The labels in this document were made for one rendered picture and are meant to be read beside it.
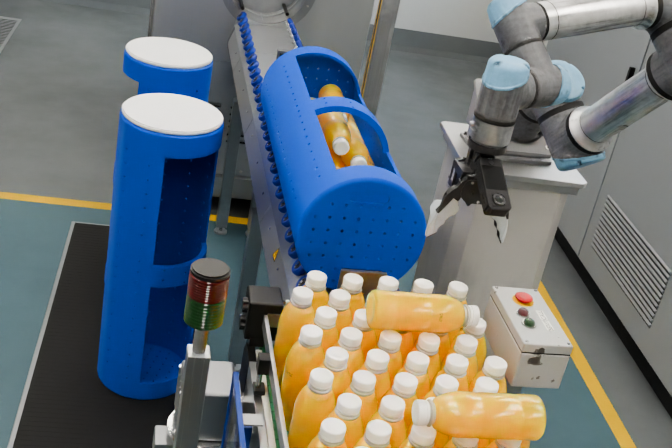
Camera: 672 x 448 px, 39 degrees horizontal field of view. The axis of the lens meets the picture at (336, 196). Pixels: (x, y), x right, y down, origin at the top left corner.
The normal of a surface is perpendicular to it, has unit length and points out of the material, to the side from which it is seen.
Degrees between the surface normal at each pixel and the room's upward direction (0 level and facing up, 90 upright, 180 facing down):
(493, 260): 90
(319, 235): 90
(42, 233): 0
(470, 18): 90
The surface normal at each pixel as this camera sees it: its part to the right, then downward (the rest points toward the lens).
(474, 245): 0.11, 0.45
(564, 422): 0.18, -0.89
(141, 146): -0.39, 0.33
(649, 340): -0.98, -0.11
